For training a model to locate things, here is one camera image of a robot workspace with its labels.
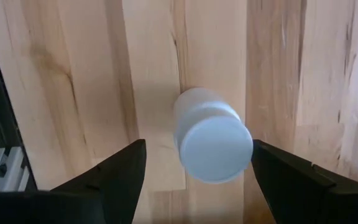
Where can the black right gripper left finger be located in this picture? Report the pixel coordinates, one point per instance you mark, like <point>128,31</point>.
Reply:
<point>120,174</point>

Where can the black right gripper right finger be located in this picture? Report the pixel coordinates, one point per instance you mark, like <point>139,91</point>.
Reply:
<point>291,186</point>

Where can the white pill bottle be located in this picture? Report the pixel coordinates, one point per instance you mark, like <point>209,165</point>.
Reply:
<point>213,146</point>

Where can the silver metal bracket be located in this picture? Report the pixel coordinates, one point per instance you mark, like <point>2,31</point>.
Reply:
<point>11,169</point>

